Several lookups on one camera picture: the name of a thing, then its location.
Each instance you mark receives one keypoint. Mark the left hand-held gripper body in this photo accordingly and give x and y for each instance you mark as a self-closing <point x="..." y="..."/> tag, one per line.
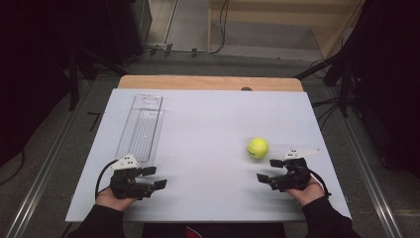
<point x="124" y="185"/>

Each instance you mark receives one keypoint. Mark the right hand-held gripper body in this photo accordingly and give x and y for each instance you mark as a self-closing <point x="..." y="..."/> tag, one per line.
<point x="295" y="177"/>

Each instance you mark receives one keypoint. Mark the yellow tennis ball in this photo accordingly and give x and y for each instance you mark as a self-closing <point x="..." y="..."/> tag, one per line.
<point x="258" y="147"/>

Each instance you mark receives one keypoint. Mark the clear plastic container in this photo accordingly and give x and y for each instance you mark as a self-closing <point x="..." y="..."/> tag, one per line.
<point x="145" y="132"/>

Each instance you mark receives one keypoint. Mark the person's left hand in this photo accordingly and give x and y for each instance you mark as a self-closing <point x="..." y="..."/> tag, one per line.
<point x="112" y="201"/>

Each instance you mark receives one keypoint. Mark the person's right hand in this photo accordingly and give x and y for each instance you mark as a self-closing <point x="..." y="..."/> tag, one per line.
<point x="308" y="195"/>

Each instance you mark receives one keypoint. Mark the red item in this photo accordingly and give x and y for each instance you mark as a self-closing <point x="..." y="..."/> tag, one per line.
<point x="193" y="233"/>

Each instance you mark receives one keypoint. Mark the white board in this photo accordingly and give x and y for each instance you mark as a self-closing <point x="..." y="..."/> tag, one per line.
<point x="204" y="132"/>

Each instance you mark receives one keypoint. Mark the wooden table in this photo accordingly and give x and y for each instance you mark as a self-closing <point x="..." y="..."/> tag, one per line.
<point x="198" y="82"/>

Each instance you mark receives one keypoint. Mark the black metal stand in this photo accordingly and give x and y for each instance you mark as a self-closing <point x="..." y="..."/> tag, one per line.
<point x="74" y="82"/>
<point x="343" y="82"/>

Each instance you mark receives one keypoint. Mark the black curtain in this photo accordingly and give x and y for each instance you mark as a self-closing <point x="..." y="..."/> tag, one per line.
<point x="33" y="66"/>
<point x="389" y="82"/>

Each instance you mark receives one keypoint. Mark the wooden steps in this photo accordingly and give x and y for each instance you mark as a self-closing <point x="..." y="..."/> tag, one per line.
<point x="280" y="20"/>

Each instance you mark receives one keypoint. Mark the aluminium floor rail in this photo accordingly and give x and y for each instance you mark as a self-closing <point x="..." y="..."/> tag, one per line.
<point x="369" y="172"/>
<point x="43" y="172"/>

